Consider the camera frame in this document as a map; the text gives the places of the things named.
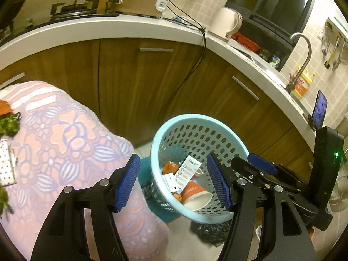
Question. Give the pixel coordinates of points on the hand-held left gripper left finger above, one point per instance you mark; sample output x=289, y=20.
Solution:
x=126, y=185

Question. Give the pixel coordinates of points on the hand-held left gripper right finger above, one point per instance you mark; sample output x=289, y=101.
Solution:
x=219, y=185

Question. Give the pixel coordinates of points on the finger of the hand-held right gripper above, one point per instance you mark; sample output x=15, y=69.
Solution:
x=244, y=168
x=262, y=164

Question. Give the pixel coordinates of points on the orange white paper cup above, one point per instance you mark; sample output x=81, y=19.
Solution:
x=198, y=199

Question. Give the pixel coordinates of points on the white carton box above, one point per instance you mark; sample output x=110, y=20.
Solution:
x=187, y=168

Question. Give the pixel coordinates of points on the small white printed packet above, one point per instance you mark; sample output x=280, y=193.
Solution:
x=171, y=183

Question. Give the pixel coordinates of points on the orange wrapper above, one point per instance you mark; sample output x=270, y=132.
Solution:
x=170, y=168

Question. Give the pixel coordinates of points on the light blue plastic basket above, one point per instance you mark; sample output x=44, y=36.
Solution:
x=190, y=136

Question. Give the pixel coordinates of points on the black plastic bag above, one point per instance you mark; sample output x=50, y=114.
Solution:
x=209, y=232

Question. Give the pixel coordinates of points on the smartphone on stand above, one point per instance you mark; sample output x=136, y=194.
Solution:
x=320, y=108

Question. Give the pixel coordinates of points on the patterned pink purple blanket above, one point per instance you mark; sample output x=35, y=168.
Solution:
x=76, y=141

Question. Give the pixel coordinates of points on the yellow dish soap bottle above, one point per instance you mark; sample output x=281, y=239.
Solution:
x=303, y=85

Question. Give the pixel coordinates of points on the wooden kitchen cabinet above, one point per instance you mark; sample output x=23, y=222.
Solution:
x=136, y=87

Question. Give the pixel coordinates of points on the printed mug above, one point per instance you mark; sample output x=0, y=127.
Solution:
x=274, y=61

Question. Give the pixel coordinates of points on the white polka dot cloth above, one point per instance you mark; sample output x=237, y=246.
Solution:
x=6, y=163

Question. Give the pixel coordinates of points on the hanging kitchen utensils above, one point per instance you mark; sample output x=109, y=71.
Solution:
x=334, y=51

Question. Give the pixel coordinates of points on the steel faucet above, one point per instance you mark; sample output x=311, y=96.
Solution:
x=307, y=49

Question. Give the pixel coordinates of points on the red tray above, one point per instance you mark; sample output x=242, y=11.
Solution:
x=244, y=41

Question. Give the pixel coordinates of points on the white electric kettle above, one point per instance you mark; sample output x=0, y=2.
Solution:
x=228, y=23

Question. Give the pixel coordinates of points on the dark window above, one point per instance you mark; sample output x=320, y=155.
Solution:
x=272, y=2

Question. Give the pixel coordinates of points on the black gas stove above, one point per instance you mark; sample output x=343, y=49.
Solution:
x=76, y=9

